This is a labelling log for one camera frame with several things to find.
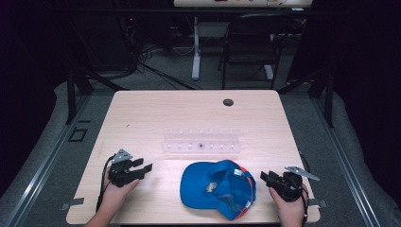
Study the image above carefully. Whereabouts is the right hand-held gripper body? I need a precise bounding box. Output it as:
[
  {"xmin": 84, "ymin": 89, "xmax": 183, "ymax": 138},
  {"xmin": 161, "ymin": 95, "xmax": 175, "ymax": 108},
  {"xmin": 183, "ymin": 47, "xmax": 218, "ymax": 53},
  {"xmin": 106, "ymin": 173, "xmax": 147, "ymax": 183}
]
[{"xmin": 270, "ymin": 166, "xmax": 321, "ymax": 203}]

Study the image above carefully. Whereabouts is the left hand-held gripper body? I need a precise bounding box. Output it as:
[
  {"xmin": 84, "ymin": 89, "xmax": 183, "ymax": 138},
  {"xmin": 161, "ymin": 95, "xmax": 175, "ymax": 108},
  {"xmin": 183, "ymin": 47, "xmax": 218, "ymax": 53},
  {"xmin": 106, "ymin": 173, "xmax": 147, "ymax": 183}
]
[{"xmin": 108, "ymin": 148, "xmax": 141, "ymax": 189}]

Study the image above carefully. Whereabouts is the blue baseball cap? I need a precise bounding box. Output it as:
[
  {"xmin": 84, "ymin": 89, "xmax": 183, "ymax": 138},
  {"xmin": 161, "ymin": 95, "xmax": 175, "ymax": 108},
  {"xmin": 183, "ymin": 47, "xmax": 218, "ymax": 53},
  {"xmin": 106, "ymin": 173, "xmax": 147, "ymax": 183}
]
[{"xmin": 179, "ymin": 159, "xmax": 257, "ymax": 221}]

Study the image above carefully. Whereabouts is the person's right hand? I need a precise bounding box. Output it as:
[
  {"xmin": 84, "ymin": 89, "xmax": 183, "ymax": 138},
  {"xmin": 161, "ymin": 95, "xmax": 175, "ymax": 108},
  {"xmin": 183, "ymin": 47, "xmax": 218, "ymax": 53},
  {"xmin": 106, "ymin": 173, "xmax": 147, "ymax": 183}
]
[{"xmin": 268, "ymin": 183, "xmax": 310, "ymax": 224}]

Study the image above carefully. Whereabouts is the person's left hand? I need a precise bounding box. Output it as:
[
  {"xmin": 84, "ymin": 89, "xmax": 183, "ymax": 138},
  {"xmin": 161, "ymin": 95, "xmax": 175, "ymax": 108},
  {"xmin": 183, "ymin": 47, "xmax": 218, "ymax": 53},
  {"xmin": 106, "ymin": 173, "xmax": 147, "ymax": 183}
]
[{"xmin": 99, "ymin": 166, "xmax": 141, "ymax": 217}]

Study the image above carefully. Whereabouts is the clear acrylic rack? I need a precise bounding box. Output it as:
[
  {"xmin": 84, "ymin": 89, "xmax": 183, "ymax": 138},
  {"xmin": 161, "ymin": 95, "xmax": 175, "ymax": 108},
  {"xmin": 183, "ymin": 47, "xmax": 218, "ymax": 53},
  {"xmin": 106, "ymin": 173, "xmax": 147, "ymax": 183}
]
[{"xmin": 163, "ymin": 127, "xmax": 243, "ymax": 155}]

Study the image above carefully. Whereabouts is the white desk leg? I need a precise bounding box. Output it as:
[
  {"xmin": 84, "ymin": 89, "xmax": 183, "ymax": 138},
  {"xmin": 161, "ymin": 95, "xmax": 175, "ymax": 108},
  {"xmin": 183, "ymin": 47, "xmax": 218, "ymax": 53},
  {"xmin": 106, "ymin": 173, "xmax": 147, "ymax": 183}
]
[{"xmin": 191, "ymin": 16, "xmax": 202, "ymax": 81}]

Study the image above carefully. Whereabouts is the black folding chair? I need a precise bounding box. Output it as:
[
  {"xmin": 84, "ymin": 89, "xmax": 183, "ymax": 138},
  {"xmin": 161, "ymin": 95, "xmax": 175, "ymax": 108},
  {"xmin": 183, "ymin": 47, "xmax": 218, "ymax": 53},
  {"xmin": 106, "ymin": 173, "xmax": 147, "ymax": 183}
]
[{"xmin": 217, "ymin": 12, "xmax": 299, "ymax": 91}]

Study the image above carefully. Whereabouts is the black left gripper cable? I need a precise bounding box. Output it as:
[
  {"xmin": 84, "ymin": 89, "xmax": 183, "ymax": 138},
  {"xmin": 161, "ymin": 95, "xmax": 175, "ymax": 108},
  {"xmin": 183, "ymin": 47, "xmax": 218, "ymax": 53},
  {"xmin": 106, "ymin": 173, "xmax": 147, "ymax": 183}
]
[{"xmin": 96, "ymin": 153, "xmax": 117, "ymax": 213}]

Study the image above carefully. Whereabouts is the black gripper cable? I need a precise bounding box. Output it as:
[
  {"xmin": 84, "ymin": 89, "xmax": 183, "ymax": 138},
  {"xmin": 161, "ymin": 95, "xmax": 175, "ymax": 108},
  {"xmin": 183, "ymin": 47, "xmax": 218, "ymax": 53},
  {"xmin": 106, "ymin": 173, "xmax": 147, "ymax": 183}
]
[
  {"xmin": 96, "ymin": 153, "xmax": 117, "ymax": 213},
  {"xmin": 298, "ymin": 150, "xmax": 312, "ymax": 227}
]

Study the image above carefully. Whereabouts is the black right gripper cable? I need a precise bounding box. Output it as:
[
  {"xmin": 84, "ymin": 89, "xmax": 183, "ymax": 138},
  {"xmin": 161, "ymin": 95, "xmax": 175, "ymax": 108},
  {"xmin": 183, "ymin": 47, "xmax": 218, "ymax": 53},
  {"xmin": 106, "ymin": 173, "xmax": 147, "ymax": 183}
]
[{"xmin": 298, "ymin": 150, "xmax": 312, "ymax": 227}]

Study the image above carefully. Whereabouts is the grey metal table bracket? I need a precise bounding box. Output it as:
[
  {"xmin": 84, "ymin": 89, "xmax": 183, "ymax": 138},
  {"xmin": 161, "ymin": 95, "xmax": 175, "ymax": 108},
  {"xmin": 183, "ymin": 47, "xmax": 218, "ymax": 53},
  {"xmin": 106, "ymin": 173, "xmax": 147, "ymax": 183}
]
[
  {"xmin": 60, "ymin": 197, "xmax": 86, "ymax": 212},
  {"xmin": 307, "ymin": 198, "xmax": 329, "ymax": 209}
]

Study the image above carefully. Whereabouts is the black metal frame stand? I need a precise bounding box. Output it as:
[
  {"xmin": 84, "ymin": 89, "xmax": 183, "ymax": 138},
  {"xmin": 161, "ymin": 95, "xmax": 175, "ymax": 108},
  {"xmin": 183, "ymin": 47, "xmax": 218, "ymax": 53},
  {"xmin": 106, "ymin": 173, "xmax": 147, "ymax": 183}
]
[
  {"xmin": 276, "ymin": 67, "xmax": 335, "ymax": 129},
  {"xmin": 64, "ymin": 61, "xmax": 131, "ymax": 126}
]

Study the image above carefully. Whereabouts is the bundle of black floor cables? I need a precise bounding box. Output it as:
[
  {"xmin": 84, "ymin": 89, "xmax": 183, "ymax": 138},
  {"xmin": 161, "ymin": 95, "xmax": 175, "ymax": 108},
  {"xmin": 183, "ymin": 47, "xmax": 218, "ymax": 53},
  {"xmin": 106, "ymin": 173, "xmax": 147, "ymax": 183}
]
[{"xmin": 124, "ymin": 15, "xmax": 206, "ymax": 92}]

